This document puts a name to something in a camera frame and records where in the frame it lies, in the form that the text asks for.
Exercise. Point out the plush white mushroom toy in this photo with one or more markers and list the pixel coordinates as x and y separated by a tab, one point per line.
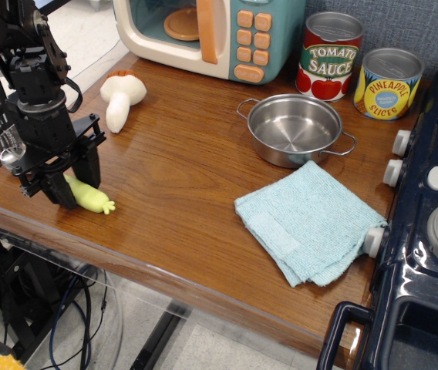
121	90

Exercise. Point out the teal toy microwave oven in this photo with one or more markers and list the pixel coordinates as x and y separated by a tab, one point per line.
243	41

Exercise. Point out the tomato sauce can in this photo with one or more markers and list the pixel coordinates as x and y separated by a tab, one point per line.
330	47

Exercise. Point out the spoon with green handle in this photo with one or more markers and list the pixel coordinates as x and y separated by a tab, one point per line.
85	195

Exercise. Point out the pineapple slices can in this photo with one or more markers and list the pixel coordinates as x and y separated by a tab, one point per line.
388	82

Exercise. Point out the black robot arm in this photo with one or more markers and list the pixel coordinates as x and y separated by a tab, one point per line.
29	73

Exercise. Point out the dark blue toy stove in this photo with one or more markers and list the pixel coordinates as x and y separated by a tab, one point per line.
400	326

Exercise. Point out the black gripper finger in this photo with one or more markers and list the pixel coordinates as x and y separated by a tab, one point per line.
86	168
57	189

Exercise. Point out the small stainless steel pot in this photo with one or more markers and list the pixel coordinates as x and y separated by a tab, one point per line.
289	130

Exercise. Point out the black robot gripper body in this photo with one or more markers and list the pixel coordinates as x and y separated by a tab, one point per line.
53	141

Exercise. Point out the light blue folded cloth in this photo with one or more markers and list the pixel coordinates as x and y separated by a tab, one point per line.
311	225

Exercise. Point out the clear acrylic table guard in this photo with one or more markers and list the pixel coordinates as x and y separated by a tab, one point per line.
136	301

